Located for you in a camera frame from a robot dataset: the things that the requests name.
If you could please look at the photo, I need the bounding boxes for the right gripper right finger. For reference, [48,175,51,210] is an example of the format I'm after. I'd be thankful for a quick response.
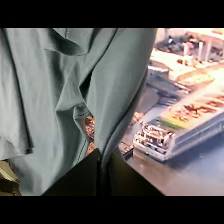
[107,150,165,197]

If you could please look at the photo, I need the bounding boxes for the blue T-shirt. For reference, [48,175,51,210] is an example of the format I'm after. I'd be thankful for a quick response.
[0,28,158,197]

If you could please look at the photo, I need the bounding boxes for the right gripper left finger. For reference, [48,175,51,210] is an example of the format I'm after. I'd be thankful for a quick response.
[42,148,103,197]

